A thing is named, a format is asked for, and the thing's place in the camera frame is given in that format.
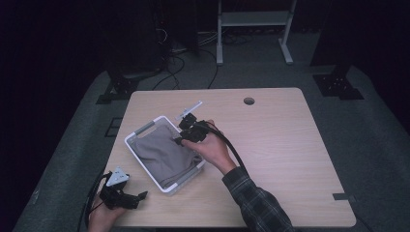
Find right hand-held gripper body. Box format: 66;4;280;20
174;101;211;143

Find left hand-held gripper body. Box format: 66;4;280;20
99;165;140;211

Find grey cloth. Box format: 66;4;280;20
130;124;203;189

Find white plastic basket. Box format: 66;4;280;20
124;115;207;194

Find person's right hand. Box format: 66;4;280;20
181;119;238;176

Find person's left hand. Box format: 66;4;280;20
87;195;128;232

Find black stand base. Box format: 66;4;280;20
96;71;140;105
311;64;366;102

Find grey tape strip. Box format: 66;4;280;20
332;192;358;203

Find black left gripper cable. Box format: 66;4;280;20
76;171;113;232

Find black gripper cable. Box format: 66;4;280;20
76;171;113;232
198;123;249;177

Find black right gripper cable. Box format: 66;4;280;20
198;123;249;177

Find black floor cables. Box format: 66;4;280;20
151;27;254;91

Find white metal stand frame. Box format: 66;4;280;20
216;0;299;67

